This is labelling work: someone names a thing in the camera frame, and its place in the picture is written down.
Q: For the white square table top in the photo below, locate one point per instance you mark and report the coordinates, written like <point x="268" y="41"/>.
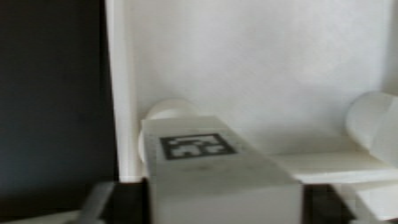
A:
<point x="282" y="65"/>

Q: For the white table leg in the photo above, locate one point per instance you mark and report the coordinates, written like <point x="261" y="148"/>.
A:
<point x="216" y="184"/>

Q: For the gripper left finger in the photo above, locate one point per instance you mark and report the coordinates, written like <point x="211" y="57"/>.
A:
<point x="115" y="204"/>

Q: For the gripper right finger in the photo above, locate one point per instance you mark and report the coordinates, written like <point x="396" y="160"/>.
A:
<point x="323" y="208"/>

